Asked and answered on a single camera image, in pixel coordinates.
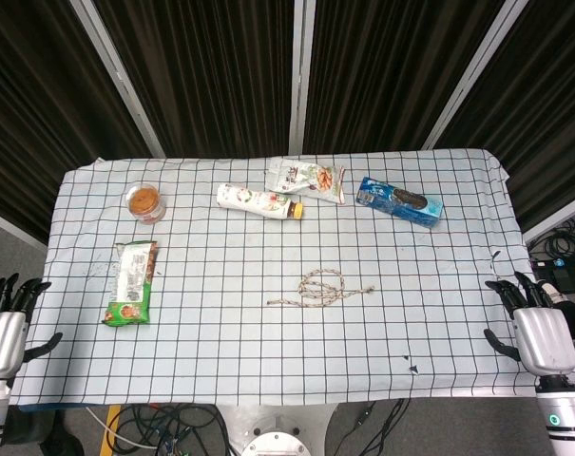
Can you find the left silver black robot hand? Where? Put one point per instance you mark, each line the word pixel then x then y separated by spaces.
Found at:
pixel 2 342

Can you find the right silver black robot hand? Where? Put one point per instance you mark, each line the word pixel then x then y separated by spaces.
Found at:
pixel 543 342

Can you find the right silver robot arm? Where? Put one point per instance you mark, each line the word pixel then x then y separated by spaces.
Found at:
pixel 565 418

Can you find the green snack package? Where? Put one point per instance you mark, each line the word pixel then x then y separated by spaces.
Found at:
pixel 130 285

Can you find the clear jar with orange contents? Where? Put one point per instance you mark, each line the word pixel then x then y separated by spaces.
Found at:
pixel 144 202

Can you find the blue cookie box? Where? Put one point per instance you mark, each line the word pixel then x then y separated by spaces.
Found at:
pixel 396 202

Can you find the white black-grid tablecloth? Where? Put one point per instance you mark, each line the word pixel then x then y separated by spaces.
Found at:
pixel 220 342

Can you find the dark ribbed partition panel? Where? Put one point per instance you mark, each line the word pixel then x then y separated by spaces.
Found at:
pixel 211 71
pixel 543 119
pixel 30 119
pixel 391 71

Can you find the white robot torso base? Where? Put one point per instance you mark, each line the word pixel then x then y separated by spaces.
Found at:
pixel 277 418

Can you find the white bottle with yellow cap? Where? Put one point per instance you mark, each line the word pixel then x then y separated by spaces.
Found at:
pixel 254 202

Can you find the silver snack pouch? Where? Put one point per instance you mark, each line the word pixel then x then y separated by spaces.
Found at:
pixel 306 178

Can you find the white partition base rail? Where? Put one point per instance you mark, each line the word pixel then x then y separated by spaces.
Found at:
pixel 558 219
pixel 11 225

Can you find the white partition post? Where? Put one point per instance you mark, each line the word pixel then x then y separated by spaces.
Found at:
pixel 472 81
pixel 120 81
pixel 302 71

